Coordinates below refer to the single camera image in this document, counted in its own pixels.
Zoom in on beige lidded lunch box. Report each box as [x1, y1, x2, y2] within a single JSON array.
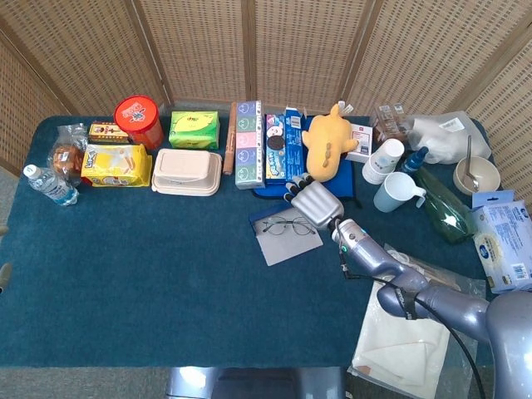
[[150, 148, 224, 197]]

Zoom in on small dark blue bottle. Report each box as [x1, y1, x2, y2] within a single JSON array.
[[399, 145, 430, 175]]

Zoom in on beige bowl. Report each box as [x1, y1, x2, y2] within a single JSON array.
[[452, 156, 501, 195]]

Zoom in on blue yellow cookie box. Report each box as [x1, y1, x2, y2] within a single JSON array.
[[264, 113, 288, 185]]

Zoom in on white plastic bag with label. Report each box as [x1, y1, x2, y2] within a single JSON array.
[[405, 111, 493, 165]]

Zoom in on black grey left robot hand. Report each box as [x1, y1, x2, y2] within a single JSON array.
[[0, 226, 13, 294]]

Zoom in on green tissue box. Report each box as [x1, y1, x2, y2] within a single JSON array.
[[168, 110, 220, 150]]

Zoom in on blue open carton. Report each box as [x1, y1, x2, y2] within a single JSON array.
[[283, 106, 308, 184]]

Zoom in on bagged brown bread bun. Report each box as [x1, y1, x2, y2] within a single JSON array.
[[47, 123, 89, 187]]

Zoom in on small brown yellow box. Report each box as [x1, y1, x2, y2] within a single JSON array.
[[87, 121, 133, 145]]

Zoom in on bagged cream shirt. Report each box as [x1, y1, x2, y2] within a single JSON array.
[[347, 243, 487, 399]]

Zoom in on blue white wipes pack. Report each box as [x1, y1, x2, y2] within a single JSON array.
[[470, 190, 532, 296]]

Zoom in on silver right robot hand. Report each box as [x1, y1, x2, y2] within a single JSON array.
[[283, 173, 346, 230]]

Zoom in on yellow biscuit package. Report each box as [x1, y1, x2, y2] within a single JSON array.
[[81, 143, 153, 188]]

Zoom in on white paper cup stack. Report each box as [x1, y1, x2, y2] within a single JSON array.
[[362, 137, 406, 185]]

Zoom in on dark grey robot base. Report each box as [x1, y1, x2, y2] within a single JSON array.
[[165, 366, 348, 399]]

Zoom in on yellow plush toy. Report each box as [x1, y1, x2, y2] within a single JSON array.
[[301, 103, 361, 183]]

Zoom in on metal spoon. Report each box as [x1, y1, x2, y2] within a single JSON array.
[[465, 135, 481, 193]]

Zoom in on black eyeglasses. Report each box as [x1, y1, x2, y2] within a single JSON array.
[[261, 216, 318, 237]]

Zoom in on blue cloth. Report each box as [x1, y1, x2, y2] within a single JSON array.
[[252, 114, 363, 209]]

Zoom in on pastel multicolour tissue pack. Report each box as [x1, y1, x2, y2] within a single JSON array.
[[234, 99, 267, 191]]

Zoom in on wicker folding screen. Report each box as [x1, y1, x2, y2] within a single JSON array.
[[0, 0, 532, 209]]

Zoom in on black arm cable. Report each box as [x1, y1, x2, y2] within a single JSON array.
[[340, 249, 487, 399]]

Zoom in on small white red box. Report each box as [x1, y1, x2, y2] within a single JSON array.
[[344, 122, 374, 163]]

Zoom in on teal table cover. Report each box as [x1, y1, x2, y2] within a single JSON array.
[[0, 114, 532, 369]]

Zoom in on orange tub with red lid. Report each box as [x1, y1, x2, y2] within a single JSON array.
[[113, 95, 165, 150]]

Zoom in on clear plastic box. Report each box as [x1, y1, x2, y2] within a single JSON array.
[[369, 102, 412, 146]]

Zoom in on wooden rolling pin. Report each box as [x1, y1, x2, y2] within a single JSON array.
[[222, 101, 238, 176]]

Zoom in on blue glasses case grey inside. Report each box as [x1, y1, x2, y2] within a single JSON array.
[[248, 197, 324, 267]]

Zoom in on clear plastic water bottle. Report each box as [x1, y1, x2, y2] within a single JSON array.
[[22, 164, 80, 207]]

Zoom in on light blue mug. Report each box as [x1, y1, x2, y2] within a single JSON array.
[[372, 171, 428, 214]]

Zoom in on green glass bottle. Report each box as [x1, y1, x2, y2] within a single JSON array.
[[411, 165, 479, 244]]

